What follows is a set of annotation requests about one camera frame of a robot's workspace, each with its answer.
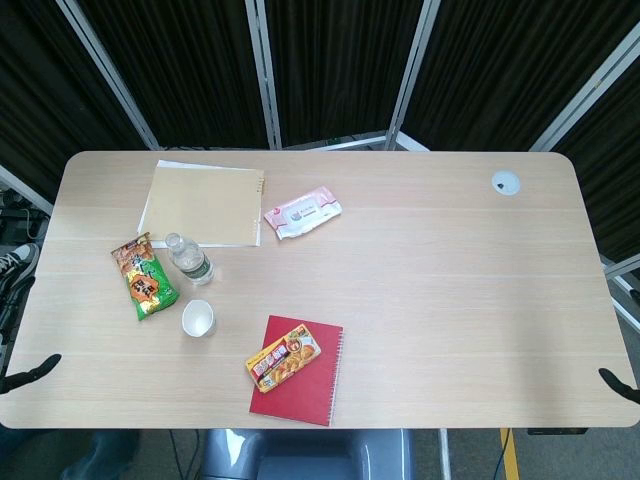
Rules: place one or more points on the black white sneaker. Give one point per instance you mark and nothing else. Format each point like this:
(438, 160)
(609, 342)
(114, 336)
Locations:
(17, 262)

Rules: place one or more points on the kraft brown spiral notebook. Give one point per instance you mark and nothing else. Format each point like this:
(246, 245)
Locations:
(205, 205)

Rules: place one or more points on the red spiral notebook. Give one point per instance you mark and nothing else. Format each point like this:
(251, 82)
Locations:
(305, 395)

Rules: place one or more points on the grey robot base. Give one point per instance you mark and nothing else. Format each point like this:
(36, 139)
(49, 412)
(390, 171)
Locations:
(310, 455)

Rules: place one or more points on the pink wet wipes pack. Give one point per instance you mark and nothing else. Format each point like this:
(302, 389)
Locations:
(302, 212)

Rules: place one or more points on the small white paper cup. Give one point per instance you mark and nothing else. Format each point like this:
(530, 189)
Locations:
(199, 320)

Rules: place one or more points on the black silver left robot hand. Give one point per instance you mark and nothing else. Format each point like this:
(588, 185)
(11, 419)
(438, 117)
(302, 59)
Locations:
(35, 370)

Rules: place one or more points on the white table leg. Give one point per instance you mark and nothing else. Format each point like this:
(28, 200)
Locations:
(445, 455)

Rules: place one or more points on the yellow curry box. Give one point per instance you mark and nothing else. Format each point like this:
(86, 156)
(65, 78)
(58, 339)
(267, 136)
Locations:
(282, 357)

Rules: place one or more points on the black desk control box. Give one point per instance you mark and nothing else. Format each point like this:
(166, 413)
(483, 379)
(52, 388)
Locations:
(555, 431)

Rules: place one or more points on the green orange snack bag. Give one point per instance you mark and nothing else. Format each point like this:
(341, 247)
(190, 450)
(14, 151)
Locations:
(145, 280)

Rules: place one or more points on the transparent water bottle green label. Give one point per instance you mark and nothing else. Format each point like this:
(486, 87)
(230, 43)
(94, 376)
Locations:
(192, 262)

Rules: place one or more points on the black fabric partition panel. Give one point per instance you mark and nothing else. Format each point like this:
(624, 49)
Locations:
(340, 65)
(500, 75)
(30, 100)
(615, 175)
(190, 75)

